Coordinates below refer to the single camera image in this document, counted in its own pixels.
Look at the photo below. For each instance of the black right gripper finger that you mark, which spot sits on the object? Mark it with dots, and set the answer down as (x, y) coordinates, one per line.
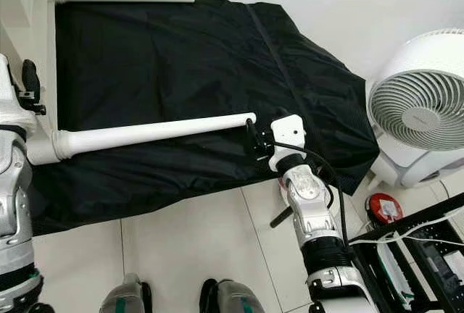
(254, 135)

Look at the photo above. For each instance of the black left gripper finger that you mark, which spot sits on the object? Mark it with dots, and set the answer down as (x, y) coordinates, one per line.
(31, 75)

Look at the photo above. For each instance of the cream plastic children table top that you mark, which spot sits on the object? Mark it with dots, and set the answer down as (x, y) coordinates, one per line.
(29, 9)

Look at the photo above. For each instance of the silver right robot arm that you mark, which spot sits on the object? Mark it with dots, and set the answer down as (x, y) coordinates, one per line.
(308, 204)

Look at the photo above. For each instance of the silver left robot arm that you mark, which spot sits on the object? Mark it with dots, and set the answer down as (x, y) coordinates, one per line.
(14, 211)

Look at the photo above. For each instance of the black tablecloth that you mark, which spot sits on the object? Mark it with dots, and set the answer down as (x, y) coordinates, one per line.
(188, 67)

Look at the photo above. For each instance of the grey robot right foot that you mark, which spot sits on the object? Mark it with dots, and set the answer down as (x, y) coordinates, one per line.
(235, 298)

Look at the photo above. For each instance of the grey robot foot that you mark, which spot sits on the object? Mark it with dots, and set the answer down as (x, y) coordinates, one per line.
(127, 297)
(235, 298)

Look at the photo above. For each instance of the white standing fan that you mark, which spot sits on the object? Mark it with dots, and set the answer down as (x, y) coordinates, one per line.
(420, 59)

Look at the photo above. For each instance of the grey robot left foot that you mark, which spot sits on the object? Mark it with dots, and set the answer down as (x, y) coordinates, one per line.
(127, 297)

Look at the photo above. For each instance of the black box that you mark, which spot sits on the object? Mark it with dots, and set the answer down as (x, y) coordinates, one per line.
(435, 288)

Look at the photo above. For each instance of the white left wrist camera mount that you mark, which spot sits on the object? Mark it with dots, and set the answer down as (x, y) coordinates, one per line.
(7, 103)

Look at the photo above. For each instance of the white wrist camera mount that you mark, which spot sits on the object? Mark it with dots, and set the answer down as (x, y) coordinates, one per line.
(7, 103)
(290, 132)

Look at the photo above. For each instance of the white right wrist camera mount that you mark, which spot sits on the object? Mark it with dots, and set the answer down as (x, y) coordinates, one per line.
(290, 132)

